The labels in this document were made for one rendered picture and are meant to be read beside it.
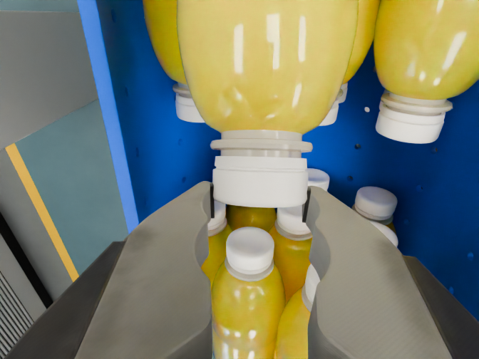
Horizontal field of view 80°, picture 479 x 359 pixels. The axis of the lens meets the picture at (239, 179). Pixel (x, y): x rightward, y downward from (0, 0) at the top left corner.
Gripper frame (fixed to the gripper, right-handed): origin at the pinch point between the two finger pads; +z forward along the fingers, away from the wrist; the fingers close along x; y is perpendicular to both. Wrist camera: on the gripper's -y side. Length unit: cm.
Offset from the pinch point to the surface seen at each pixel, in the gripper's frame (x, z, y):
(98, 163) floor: -77, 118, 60
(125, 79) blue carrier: -8.5, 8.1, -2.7
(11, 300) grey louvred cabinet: -132, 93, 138
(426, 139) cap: 10.6, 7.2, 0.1
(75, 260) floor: -107, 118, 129
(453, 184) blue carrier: 17.9, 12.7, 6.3
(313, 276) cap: 4.3, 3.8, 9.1
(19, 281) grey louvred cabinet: -133, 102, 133
